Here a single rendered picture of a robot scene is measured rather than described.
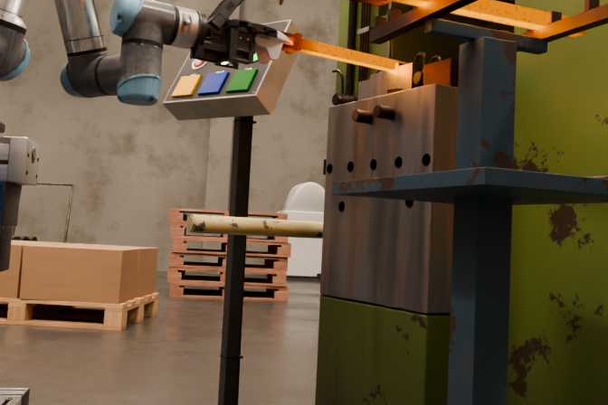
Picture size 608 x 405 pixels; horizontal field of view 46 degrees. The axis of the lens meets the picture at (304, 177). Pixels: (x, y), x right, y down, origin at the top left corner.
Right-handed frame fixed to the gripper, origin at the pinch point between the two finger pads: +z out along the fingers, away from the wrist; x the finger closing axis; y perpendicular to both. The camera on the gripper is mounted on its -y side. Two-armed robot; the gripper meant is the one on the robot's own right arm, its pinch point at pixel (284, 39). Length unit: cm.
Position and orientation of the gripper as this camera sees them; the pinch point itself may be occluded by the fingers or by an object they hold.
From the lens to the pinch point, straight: 149.2
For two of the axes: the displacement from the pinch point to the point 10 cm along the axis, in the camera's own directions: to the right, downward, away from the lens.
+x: 5.2, -0.5, -8.5
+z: 8.5, 0.9, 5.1
